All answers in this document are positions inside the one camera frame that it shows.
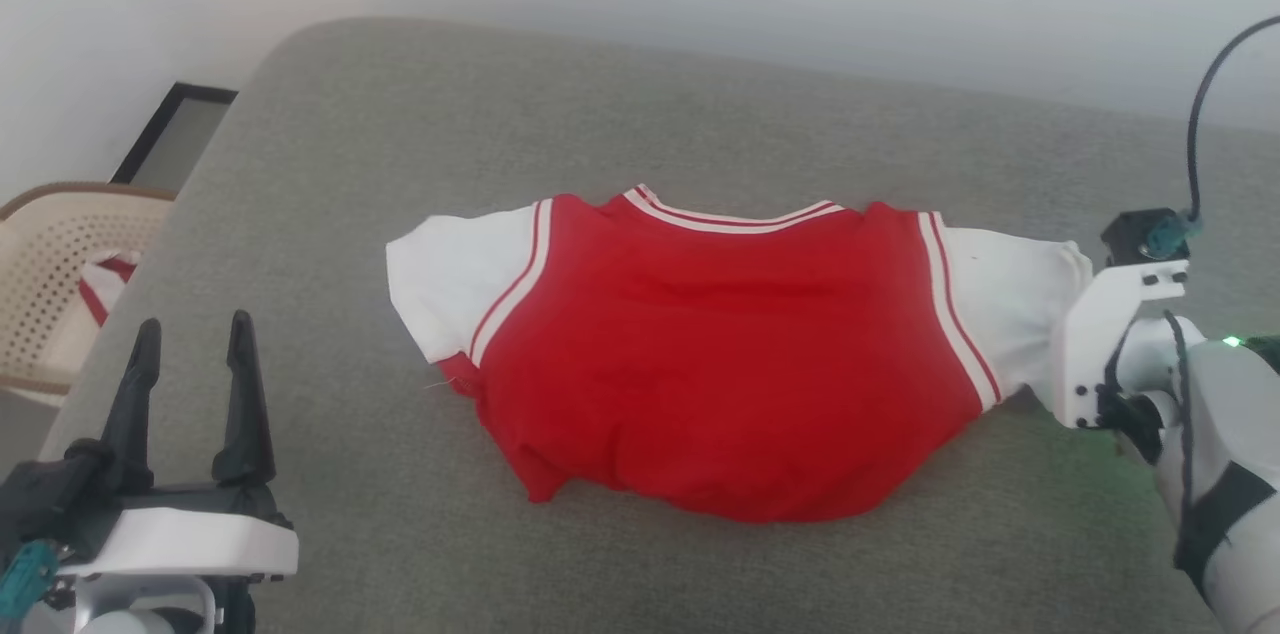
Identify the red white garment in basket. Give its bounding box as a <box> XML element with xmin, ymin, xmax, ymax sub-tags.
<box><xmin>76</xmin><ymin>250</ymin><xmax>142</xmax><ymax>328</ymax></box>

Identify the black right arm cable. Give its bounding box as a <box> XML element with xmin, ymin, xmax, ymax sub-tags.
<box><xmin>1145</xmin><ymin>14</ymin><xmax>1280</xmax><ymax>260</ymax></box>

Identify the black framed panel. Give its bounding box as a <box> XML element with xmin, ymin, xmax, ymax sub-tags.
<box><xmin>109</xmin><ymin>82</ymin><xmax>239</xmax><ymax>191</ymax></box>

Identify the beige perforated laundry basket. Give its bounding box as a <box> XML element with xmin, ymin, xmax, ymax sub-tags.
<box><xmin>0</xmin><ymin>181</ymin><xmax>180</xmax><ymax>407</ymax></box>

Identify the red garment with white trim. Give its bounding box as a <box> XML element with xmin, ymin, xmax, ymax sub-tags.
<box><xmin>385</xmin><ymin>184</ymin><xmax>1094</xmax><ymax>525</ymax></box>

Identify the grey fabric sofa cushion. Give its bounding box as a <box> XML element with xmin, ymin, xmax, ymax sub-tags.
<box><xmin>40</xmin><ymin>17</ymin><xmax>1280</xmax><ymax>634</ymax></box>

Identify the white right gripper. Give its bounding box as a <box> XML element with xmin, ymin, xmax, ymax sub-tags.
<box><xmin>1049</xmin><ymin>258</ymin><xmax>1193</xmax><ymax>432</ymax></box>

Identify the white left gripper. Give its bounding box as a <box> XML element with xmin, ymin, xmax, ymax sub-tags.
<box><xmin>40</xmin><ymin>310</ymin><xmax>300</xmax><ymax>583</ymax></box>

